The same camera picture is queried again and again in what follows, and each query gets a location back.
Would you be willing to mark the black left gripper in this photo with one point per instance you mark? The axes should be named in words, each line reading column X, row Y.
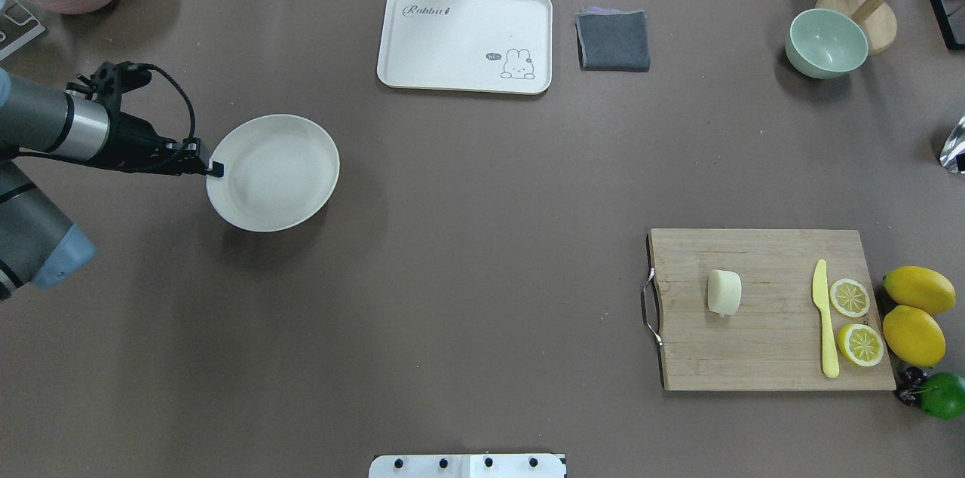
column 134, row 146

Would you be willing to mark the cream round plate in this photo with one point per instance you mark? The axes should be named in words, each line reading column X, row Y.
column 279, row 170

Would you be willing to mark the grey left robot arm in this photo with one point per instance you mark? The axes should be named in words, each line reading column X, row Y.
column 82, row 125

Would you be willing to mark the cream rabbit serving tray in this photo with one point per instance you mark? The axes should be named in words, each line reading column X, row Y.
column 489, row 46

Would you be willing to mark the folded grey cloth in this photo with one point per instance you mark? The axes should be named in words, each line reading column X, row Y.
column 613, row 40

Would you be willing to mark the bamboo cutting board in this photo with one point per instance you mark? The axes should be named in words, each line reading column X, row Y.
column 772, row 342

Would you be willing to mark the mint green bowl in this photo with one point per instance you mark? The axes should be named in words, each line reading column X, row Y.
column 825, row 44

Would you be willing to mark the yellow plastic knife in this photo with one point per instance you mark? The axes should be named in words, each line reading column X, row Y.
column 820, row 298

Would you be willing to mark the lemon half upper slice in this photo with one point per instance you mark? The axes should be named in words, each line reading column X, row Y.
column 850, row 298

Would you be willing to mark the lemon half slice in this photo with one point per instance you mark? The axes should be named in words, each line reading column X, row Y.
column 850, row 298
column 861, row 345

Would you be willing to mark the lemon half lower slice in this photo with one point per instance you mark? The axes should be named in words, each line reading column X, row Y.
column 861, row 345

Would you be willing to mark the whole yellow lemon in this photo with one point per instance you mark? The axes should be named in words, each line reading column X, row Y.
column 919, row 287
column 914, row 336

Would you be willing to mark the dark grapes bunch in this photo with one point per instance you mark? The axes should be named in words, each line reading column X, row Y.
column 910, row 381

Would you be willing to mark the shiny foil object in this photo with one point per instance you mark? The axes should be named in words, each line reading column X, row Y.
column 951, row 157

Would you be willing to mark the green lime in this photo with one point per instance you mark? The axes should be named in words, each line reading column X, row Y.
column 942, row 395

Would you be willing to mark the metal bracket plate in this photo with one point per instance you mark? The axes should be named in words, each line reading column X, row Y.
column 18, row 27

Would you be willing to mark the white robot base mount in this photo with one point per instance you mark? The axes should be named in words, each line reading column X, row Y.
column 470, row 465

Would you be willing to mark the black frame at edge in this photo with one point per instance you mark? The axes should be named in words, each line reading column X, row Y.
column 949, row 16

